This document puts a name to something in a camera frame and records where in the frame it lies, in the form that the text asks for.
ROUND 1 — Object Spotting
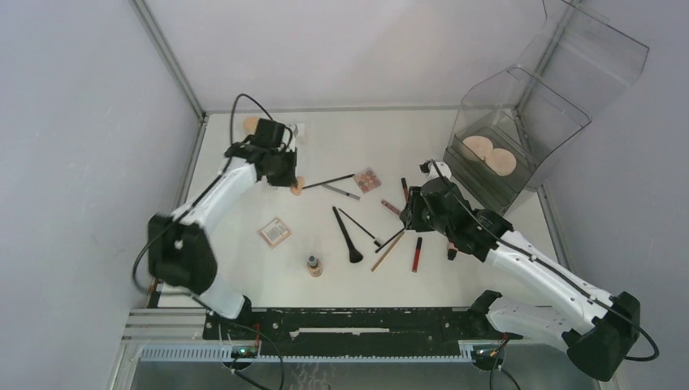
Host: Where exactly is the checkered eyeliner pencil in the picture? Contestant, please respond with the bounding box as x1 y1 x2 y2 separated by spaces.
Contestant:
321 184 361 201

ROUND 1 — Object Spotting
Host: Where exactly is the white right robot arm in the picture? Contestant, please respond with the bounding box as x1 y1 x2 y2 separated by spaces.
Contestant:
401 177 641 382

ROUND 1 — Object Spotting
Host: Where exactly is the orange square powder compact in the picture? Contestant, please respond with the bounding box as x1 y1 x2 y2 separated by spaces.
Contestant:
258 217 291 249

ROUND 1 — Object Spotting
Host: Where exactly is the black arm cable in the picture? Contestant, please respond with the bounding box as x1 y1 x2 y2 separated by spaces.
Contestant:
427 158 661 390
132 93 294 297

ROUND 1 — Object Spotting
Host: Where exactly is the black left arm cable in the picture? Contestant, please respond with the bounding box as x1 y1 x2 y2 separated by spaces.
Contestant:
132 93 294 297

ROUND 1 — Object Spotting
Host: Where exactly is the round tan jar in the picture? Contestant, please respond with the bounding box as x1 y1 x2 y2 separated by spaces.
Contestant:
242 116 260 135

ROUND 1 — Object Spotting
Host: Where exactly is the clear acrylic makeup organizer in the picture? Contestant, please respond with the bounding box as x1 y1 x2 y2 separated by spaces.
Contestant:
444 1 649 214

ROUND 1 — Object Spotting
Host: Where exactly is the orange-red lip gloss tube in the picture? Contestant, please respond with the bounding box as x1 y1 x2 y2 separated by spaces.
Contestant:
401 177 410 202

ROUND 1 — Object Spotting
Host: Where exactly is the red black liquid lipstick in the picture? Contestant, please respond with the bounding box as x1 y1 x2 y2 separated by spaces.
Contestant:
412 237 423 273

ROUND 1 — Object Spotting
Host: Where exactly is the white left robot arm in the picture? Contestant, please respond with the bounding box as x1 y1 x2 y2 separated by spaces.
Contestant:
144 117 300 339

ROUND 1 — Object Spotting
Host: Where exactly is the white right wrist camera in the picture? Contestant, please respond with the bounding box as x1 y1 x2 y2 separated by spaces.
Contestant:
419 159 452 180

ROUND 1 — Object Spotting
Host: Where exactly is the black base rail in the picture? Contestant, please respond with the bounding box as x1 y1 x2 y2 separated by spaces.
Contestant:
202 307 504 358

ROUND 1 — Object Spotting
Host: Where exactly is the red glitter lip gloss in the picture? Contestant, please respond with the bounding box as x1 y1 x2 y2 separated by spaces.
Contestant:
380 200 401 216

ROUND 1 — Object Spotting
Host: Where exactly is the round beige powder puff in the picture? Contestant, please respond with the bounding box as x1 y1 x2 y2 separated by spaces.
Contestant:
462 135 494 161

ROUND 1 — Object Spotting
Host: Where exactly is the gold slim pencil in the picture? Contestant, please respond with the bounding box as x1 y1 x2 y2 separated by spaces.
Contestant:
370 233 405 272

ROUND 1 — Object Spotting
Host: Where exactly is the thin black angled brush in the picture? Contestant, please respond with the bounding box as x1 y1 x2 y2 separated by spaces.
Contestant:
338 208 383 248

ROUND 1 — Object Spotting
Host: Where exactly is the beige foundation bottle black cap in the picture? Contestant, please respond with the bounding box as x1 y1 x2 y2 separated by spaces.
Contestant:
446 242 458 261

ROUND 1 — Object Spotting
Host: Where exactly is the large black powder brush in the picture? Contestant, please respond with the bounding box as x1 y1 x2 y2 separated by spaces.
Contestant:
332 206 364 264

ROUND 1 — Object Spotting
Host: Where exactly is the white cube box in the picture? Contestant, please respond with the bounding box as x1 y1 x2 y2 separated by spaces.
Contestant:
293 122 306 144

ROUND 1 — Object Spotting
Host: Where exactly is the black slim liner brush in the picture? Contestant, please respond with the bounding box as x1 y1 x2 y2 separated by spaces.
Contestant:
375 228 405 253

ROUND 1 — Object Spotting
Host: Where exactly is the round beige sponge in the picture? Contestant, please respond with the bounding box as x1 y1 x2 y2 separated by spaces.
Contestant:
485 148 517 176

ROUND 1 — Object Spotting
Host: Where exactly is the peach foundation bottle silver pump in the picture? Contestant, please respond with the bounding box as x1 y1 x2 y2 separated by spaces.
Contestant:
307 256 323 277

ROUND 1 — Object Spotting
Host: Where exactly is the beige beauty blender sponge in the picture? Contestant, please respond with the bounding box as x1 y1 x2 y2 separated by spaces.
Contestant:
290 175 305 196

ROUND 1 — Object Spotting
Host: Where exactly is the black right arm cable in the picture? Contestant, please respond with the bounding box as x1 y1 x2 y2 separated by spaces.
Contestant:
427 158 661 390

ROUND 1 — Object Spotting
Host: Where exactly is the nine-pan eyeshadow palette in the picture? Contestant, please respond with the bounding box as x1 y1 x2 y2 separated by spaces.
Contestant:
353 167 382 193

